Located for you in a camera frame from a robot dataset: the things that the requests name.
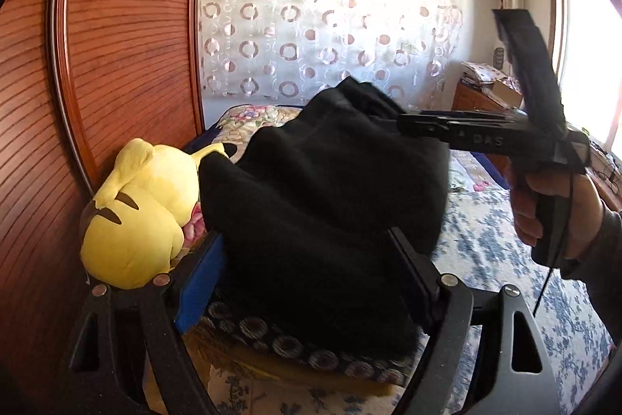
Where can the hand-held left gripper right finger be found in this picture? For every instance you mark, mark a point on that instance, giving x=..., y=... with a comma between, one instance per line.
x=413, y=279

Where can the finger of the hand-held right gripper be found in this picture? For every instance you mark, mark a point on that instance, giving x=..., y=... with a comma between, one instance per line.
x=427, y=129
x=476, y=116

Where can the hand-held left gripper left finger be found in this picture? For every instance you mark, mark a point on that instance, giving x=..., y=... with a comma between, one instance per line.
x=197, y=293

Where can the black printed t-shirt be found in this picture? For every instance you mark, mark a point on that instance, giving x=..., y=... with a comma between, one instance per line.
x=316, y=211

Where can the person's right forearm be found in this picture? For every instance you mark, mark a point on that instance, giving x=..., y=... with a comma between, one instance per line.
x=607, y=259

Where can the person's right hand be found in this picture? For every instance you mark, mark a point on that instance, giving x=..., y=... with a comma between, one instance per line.
x=585, y=220

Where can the wooden cabinet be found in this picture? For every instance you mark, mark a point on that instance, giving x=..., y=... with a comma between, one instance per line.
x=474, y=104

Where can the cardboard box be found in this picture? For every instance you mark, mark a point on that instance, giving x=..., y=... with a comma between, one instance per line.
x=505, y=91

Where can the folded floral fabric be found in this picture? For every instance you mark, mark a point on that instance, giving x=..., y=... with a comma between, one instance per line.
x=478, y=72

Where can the dark hanging object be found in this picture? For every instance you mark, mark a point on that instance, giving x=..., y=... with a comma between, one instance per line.
x=499, y=57

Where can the floral quilt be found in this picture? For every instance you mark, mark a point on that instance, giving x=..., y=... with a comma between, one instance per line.
x=486, y=249

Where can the yellow plush toy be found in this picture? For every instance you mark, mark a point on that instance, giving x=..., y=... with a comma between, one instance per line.
x=141, y=220

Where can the circle-patterned dark cushion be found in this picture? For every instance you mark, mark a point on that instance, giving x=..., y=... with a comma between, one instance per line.
x=291, y=347

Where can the window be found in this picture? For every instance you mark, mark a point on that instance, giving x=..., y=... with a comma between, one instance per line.
x=588, y=70

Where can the circle-patterned sheer curtain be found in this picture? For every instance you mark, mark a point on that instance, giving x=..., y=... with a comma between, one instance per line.
x=316, y=31

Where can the navy bed sheet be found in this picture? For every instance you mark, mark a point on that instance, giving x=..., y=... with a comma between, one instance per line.
x=199, y=140

